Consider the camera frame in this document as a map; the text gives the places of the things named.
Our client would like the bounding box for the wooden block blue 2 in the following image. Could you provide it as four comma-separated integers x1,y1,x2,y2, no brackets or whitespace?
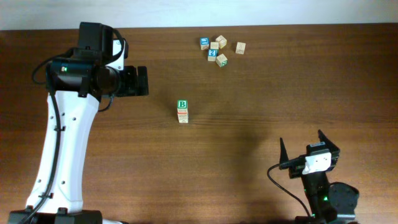
207,49,218,62

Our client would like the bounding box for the wooden block yellow side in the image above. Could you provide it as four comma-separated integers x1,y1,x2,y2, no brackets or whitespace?
215,35,228,49

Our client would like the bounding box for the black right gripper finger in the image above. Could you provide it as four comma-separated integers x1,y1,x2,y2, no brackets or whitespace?
279,138,289,170
318,129,339,152

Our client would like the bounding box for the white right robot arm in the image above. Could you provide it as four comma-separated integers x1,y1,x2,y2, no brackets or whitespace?
278,130,359,223

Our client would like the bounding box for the wooden block J green N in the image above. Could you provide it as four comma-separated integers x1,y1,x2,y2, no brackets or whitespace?
216,54,228,67

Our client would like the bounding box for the plain wooden block far right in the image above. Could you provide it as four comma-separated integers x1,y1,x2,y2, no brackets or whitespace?
235,42,246,55

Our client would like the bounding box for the wooden block with animal drawing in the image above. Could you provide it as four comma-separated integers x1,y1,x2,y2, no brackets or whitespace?
177,100,188,113

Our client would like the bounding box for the wooden block red Q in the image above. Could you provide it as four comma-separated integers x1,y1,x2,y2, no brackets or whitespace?
177,113,189,123

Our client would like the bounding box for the wooden block dark green side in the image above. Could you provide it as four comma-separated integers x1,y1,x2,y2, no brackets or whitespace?
210,42,219,50

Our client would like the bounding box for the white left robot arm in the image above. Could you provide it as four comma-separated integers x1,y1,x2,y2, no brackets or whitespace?
8,22,149,223

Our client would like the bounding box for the wooden block blue top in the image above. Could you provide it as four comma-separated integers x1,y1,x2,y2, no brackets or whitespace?
200,37,210,50

